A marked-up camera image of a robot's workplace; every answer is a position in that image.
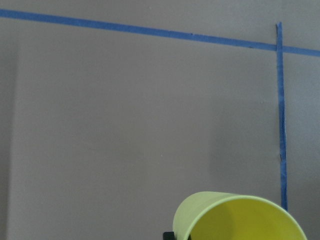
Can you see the yellow plastic cup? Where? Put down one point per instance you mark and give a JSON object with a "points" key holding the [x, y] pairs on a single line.
{"points": [[209, 215]]}

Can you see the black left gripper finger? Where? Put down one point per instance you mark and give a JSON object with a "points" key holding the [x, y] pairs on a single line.
{"points": [[168, 235]]}

